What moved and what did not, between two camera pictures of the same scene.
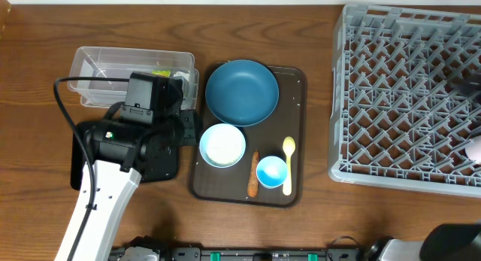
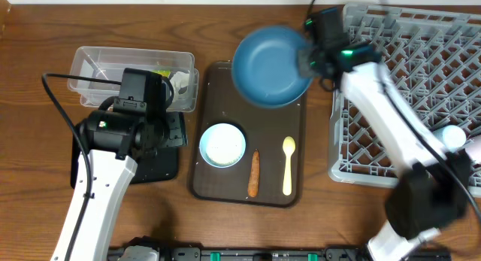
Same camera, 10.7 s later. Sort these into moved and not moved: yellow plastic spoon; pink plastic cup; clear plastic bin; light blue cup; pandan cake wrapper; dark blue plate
Moved: light blue cup; dark blue plate
Not moved: pandan cake wrapper; pink plastic cup; yellow plastic spoon; clear plastic bin
